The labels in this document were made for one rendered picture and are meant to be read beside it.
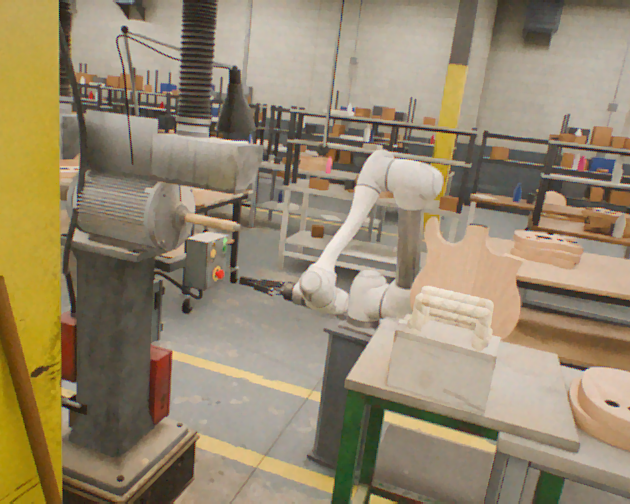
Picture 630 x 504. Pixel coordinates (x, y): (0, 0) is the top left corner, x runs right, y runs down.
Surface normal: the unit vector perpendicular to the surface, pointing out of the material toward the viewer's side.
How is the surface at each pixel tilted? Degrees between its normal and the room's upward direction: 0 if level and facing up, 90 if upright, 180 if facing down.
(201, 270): 90
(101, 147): 90
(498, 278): 90
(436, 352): 90
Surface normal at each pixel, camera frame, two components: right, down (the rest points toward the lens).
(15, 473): 0.94, 0.19
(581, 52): -0.33, 0.21
